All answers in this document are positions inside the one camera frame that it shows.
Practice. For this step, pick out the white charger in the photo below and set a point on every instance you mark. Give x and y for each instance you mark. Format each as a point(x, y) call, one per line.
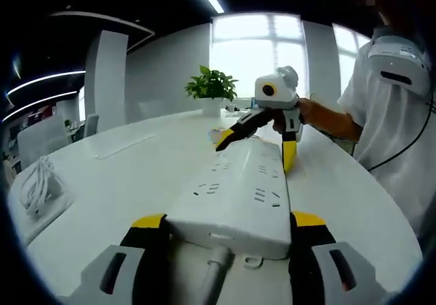
point(215, 134)

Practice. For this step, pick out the white power strip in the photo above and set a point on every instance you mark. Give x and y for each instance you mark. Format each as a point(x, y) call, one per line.
point(238, 196)

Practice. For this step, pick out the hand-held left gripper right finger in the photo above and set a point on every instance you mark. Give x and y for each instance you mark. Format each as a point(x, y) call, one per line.
point(313, 250)

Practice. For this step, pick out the bright window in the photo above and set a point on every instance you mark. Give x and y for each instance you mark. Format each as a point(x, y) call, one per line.
point(255, 49)

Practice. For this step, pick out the white plant pot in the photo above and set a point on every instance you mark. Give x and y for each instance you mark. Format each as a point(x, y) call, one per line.
point(212, 107)

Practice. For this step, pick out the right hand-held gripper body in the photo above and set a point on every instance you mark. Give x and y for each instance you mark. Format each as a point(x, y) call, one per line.
point(282, 95)

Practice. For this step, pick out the person in white shirt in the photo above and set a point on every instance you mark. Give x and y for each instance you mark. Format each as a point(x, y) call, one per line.
point(385, 131)

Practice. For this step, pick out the white chest device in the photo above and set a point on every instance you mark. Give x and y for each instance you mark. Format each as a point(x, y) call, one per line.
point(398, 63)

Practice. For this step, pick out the grey office chair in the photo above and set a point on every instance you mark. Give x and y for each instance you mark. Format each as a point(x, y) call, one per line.
point(91, 124)

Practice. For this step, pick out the curved ceiling light strip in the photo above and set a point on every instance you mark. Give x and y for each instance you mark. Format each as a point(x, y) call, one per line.
point(37, 103)
point(44, 79)

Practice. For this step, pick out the white office partition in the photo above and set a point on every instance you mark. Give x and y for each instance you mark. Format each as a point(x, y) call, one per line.
point(41, 138)

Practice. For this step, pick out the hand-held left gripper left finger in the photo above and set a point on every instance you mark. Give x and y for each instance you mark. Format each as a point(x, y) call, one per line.
point(112, 274)

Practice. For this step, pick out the white desk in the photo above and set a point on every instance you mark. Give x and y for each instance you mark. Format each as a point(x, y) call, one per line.
point(119, 182)

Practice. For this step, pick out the person's right hand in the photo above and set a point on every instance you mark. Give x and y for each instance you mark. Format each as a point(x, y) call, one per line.
point(315, 114)

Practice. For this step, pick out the green plant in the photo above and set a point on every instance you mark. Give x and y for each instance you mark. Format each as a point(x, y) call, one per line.
point(213, 83)

